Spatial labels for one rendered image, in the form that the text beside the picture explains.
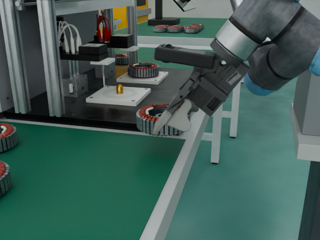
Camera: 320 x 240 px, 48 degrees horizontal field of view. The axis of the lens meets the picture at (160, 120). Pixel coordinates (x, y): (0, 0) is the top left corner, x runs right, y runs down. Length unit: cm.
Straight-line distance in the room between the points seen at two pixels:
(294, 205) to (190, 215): 56
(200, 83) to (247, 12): 15
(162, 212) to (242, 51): 31
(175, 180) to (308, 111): 39
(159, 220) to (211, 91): 26
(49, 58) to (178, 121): 38
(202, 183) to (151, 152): 140
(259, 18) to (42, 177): 47
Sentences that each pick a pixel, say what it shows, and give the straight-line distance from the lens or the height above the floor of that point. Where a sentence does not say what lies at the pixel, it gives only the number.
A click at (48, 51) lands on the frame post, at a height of 93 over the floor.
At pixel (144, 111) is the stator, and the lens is 74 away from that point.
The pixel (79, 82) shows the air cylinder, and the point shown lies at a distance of 109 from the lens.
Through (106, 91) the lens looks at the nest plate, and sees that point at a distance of 109.
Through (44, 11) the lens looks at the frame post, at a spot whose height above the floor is 102.
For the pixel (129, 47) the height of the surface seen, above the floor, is 88.
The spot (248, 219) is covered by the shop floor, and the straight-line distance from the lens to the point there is 188.
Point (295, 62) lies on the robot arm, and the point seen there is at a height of 95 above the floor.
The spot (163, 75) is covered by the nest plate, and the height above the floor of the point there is 78.
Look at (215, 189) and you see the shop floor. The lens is 209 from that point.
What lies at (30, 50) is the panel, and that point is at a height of 91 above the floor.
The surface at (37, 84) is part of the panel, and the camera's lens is 114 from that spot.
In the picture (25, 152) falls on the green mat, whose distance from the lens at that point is 80.
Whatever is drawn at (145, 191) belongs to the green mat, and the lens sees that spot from 62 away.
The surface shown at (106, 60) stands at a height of 88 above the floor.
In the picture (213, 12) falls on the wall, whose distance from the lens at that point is 633.
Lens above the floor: 107
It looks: 20 degrees down
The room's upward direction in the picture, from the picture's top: straight up
